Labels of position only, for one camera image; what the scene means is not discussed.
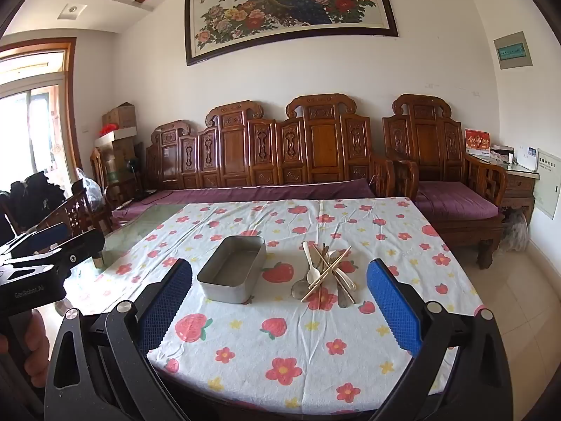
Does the carved wooden dining chair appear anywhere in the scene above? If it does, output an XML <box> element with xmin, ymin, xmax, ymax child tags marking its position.
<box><xmin>26</xmin><ymin>180</ymin><xmax>115</xmax><ymax>246</ymax></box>

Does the black clothing pile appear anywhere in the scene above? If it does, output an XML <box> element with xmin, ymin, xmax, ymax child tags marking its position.
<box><xmin>0</xmin><ymin>171</ymin><xmax>66</xmax><ymax>238</ymax></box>

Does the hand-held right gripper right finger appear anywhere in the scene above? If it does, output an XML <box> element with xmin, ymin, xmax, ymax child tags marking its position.
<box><xmin>367</xmin><ymin>259</ymin><xmax>514</xmax><ymax>421</ymax></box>

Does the flat white box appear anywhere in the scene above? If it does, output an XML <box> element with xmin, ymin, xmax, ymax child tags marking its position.
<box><xmin>94</xmin><ymin>126</ymin><xmax>138</xmax><ymax>147</ymax></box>

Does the white wall panel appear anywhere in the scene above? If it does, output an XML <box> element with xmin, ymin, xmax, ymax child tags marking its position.
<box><xmin>535</xmin><ymin>151</ymin><xmax>561</xmax><ymax>220</ymax></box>

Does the carved wooden armchair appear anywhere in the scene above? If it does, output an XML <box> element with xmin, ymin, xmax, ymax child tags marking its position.
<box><xmin>381</xmin><ymin>93</ymin><xmax>509</xmax><ymax>270</ymax></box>

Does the white tabletop device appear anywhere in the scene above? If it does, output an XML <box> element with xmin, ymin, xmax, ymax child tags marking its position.
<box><xmin>513</xmin><ymin>144</ymin><xmax>538</xmax><ymax>172</ymax></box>

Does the clear plastic bag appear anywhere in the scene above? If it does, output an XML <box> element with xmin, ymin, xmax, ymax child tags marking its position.
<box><xmin>76</xmin><ymin>167</ymin><xmax>106</xmax><ymax>212</ymax></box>

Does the metal fork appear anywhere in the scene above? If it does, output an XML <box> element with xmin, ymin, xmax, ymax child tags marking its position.
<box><xmin>335</xmin><ymin>272</ymin><xmax>355</xmax><ymax>309</ymax></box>

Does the wooden framed balcony door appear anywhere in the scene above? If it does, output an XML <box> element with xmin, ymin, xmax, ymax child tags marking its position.
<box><xmin>0</xmin><ymin>37</ymin><xmax>82</xmax><ymax>194</ymax></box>

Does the person's left hand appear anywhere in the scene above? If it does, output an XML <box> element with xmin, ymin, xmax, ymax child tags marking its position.
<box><xmin>23</xmin><ymin>312</ymin><xmax>50</xmax><ymax>389</ymax></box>

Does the rectangular metal tray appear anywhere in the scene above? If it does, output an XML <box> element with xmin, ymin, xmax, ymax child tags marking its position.
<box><xmin>197</xmin><ymin>235</ymin><xmax>267</xmax><ymax>305</ymax></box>

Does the cream plastic fork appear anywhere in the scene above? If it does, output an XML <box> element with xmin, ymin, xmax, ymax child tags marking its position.
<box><xmin>333</xmin><ymin>263</ymin><xmax>357</xmax><ymax>294</ymax></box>

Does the large cream plastic spoon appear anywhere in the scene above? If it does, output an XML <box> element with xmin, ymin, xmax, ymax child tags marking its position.
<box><xmin>302</xmin><ymin>240</ymin><xmax>324</xmax><ymax>287</ymax></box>

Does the grey wall electrical box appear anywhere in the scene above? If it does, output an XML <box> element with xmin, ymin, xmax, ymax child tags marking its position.
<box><xmin>494</xmin><ymin>32</ymin><xmax>532</xmax><ymax>70</ymax></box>

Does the wooden side table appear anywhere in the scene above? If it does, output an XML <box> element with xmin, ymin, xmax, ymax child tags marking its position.
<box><xmin>500</xmin><ymin>164</ymin><xmax>541</xmax><ymax>225</ymax></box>

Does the metal spoon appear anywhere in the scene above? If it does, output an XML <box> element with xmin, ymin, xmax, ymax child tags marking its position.
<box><xmin>291</xmin><ymin>246</ymin><xmax>329</xmax><ymax>302</ymax></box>

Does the purple armchair cushion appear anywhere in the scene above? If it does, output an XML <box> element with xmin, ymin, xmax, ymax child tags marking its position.
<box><xmin>414</xmin><ymin>180</ymin><xmax>505</xmax><ymax>221</ymax></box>

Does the plastic bag under side table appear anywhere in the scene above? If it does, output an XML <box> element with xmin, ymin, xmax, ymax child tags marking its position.
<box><xmin>504</xmin><ymin>208</ymin><xmax>532</xmax><ymax>253</ymax></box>

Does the red desk calendar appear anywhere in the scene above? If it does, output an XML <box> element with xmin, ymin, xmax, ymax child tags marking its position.
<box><xmin>465</xmin><ymin>128</ymin><xmax>492</xmax><ymax>155</ymax></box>

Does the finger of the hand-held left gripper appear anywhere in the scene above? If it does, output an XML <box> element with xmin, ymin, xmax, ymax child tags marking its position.
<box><xmin>0</xmin><ymin>223</ymin><xmax>72</xmax><ymax>260</ymax></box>
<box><xmin>4</xmin><ymin>229</ymin><xmax>107</xmax><ymax>280</ymax></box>

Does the long purple sofa cushion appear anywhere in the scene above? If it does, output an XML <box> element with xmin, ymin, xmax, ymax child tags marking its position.
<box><xmin>111</xmin><ymin>179</ymin><xmax>378</xmax><ymax>225</ymax></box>

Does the large cardboard box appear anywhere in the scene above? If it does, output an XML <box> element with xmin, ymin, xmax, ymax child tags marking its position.
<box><xmin>99</xmin><ymin>138</ymin><xmax>137</xmax><ymax>185</ymax></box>

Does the carved wooden sofa bench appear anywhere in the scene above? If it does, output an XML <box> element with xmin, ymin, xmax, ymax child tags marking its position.
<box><xmin>144</xmin><ymin>93</ymin><xmax>396</xmax><ymax>205</ymax></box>

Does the brown cardboard box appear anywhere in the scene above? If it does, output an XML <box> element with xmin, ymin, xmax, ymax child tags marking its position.
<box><xmin>102</xmin><ymin>102</ymin><xmax>136</xmax><ymax>129</ymax></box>

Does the framed peacock painting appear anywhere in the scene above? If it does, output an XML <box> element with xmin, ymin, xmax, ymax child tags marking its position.
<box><xmin>184</xmin><ymin>0</ymin><xmax>399</xmax><ymax>67</ymax></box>

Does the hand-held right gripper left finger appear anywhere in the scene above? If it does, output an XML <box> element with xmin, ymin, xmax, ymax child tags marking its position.
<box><xmin>44</xmin><ymin>258</ymin><xmax>194</xmax><ymax>421</ymax></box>

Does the floral strawberry tablecloth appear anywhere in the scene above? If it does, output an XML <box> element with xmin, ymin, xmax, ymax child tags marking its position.
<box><xmin>66</xmin><ymin>197</ymin><xmax>485</xmax><ymax>417</ymax></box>

